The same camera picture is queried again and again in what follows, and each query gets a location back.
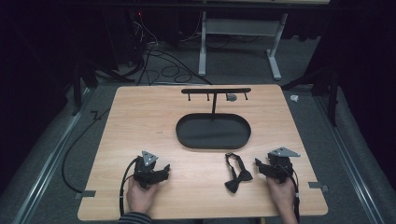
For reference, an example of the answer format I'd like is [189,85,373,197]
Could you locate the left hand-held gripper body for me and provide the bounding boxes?
[133,150,163,189]

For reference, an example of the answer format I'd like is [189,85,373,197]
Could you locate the grey tape strip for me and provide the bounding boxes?
[307,181,330,192]
[74,189,96,200]

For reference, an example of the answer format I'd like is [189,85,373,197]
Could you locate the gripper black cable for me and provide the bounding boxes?
[278,163,302,224]
[119,157,140,217]

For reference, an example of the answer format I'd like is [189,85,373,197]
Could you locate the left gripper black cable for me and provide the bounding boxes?
[119,157,140,217]

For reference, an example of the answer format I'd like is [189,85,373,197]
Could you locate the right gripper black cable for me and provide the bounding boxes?
[278,163,302,224]

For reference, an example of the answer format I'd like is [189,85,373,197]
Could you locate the grey metal table frame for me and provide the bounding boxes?
[198,10,289,81]

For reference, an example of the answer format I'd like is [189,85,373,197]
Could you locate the person's left hand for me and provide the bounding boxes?
[126,176,161,215]

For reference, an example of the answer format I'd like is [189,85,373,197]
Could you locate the black hanger stand with tray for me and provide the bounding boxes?
[175,87,252,150]

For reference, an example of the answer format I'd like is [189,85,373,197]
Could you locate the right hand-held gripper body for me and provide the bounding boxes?
[262,147,302,184]

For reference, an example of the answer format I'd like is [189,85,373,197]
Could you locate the black bow tie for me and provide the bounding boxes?
[224,152,254,194]

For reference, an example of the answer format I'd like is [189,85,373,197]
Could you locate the black stand leg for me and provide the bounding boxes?
[281,66,341,127]
[70,59,101,117]

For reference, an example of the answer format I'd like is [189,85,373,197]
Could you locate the black floor cables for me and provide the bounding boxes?
[92,12,216,87]

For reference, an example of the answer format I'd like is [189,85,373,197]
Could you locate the person's right hand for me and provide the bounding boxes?
[266,175,297,218]

